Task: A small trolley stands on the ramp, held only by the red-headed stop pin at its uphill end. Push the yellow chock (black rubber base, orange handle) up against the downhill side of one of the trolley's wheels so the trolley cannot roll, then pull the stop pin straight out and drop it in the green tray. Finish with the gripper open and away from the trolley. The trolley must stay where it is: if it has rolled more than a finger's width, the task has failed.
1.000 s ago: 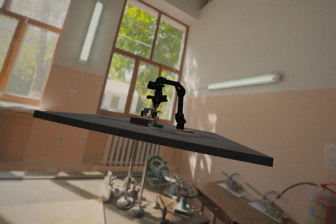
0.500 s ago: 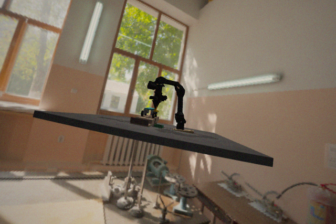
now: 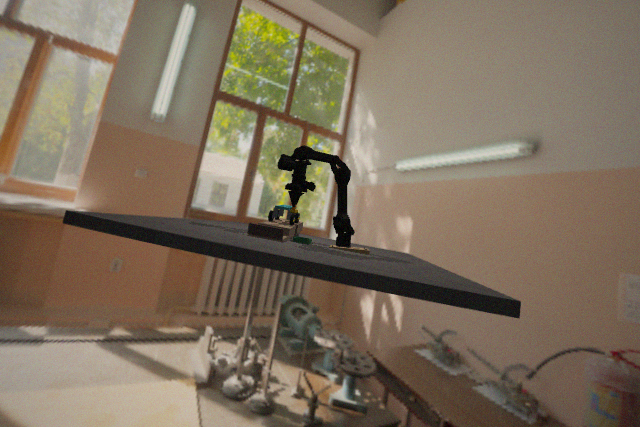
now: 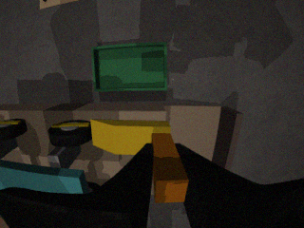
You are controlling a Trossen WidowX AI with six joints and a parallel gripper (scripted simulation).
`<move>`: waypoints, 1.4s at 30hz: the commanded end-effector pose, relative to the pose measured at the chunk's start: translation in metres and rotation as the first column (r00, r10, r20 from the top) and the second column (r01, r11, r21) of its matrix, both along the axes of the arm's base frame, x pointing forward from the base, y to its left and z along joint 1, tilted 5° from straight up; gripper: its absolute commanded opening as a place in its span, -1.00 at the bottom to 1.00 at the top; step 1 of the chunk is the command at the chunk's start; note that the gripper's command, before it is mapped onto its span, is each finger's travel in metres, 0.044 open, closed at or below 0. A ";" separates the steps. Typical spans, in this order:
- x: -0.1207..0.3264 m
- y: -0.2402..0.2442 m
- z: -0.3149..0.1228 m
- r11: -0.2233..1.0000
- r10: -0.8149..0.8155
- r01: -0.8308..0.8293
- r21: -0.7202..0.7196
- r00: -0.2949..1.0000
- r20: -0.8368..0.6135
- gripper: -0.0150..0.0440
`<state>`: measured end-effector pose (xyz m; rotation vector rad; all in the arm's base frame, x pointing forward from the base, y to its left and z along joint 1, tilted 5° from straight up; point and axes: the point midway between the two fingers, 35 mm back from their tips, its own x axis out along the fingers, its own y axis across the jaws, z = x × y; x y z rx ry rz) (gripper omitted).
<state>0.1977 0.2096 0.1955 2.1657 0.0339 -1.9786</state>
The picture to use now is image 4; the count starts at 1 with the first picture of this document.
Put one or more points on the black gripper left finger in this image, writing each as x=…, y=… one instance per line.
x=121, y=202

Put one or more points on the green tray rim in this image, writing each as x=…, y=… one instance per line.
x=96, y=73

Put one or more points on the green tray floor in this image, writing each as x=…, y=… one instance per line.
x=131, y=67

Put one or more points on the brown wooden ramp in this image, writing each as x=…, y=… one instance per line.
x=210, y=130

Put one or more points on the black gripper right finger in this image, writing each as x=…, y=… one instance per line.
x=217, y=198

